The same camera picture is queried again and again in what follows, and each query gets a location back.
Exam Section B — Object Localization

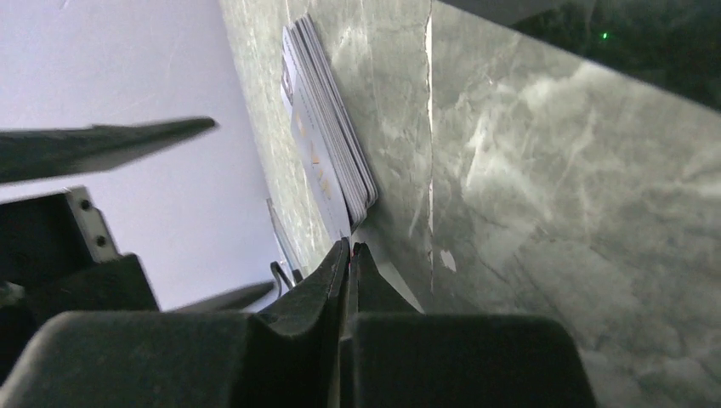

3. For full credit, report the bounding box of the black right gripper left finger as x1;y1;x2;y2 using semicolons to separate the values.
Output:
1;240;349;407

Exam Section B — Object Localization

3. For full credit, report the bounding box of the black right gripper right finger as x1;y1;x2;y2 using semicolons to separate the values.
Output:
340;243;597;407

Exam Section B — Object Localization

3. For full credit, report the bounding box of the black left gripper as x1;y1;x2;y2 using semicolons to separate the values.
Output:
1;116;217;378

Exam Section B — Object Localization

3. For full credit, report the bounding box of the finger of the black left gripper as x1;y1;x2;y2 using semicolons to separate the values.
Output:
174;280;275;313

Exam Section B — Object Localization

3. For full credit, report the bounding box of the white silver card stack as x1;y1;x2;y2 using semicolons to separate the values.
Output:
281;14;378;241

